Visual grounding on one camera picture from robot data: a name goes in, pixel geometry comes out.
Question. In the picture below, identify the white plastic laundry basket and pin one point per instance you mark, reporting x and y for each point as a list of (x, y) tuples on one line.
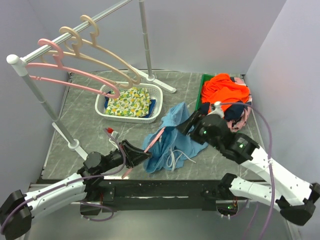
[(140, 104)]

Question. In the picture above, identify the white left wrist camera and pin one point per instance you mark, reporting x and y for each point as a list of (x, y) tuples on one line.
[(114, 137)]

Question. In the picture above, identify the light blue shorts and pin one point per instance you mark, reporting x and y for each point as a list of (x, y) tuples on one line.
[(173, 148)]

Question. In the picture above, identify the green plastic tray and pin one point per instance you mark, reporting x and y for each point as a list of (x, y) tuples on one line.
[(198, 95)]

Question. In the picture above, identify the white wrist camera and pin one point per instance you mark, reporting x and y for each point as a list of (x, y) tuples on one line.
[(216, 109), (114, 137)]

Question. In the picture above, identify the beige hanger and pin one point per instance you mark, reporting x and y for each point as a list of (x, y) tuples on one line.
[(112, 55), (87, 56)]

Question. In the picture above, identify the orange garment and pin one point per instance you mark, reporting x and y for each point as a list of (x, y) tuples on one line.
[(223, 88)]

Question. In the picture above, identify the lemon print cloth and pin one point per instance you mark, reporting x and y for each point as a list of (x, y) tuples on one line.
[(130, 102)]

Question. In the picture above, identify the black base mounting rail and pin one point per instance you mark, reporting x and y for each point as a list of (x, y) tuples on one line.
[(129, 195)]

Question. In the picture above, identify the navy pink floral garment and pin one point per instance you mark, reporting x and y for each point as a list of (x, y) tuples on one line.
[(237, 117)]

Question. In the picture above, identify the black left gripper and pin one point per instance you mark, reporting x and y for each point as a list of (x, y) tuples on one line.
[(134, 156)]

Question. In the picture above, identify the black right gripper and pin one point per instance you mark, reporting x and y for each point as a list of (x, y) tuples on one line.
[(184, 126)]

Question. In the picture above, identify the beige hanger left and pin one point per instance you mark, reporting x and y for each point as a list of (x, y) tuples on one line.
[(87, 56)]

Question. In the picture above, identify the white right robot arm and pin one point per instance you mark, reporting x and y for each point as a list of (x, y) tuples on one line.
[(291, 196)]

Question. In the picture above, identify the pink hanger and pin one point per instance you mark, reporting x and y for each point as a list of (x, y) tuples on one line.
[(58, 56), (156, 138)]

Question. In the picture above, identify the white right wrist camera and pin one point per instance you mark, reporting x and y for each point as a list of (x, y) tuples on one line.
[(216, 109)]

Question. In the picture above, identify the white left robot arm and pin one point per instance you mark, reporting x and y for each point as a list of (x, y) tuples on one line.
[(20, 209)]

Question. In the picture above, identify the beige hanger right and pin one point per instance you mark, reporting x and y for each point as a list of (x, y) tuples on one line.
[(112, 55)]

